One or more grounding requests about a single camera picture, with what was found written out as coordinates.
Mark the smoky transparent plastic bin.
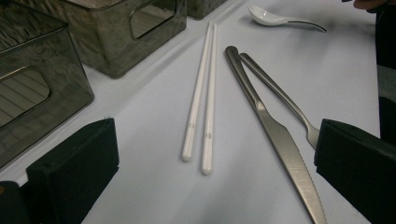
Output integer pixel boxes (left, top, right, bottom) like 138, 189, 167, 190
12, 0, 189, 79
186, 0, 229, 21
0, 0, 95, 171

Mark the white table cover sheet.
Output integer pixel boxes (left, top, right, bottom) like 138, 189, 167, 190
0, 0, 382, 224

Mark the steel table knife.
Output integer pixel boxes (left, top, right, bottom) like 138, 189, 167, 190
224, 45, 329, 224

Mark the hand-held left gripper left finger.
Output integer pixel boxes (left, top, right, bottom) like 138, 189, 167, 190
26, 117, 120, 224

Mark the white ceramic soup spoon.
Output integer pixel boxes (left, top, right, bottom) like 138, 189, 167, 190
247, 4, 328, 34

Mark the steel fork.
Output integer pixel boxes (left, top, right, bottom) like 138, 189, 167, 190
239, 52, 321, 150

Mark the white chopstick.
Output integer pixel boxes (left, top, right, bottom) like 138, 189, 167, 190
181, 21, 214, 163
200, 22, 219, 176

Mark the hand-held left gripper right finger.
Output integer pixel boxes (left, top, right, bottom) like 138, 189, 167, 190
313, 118, 396, 224

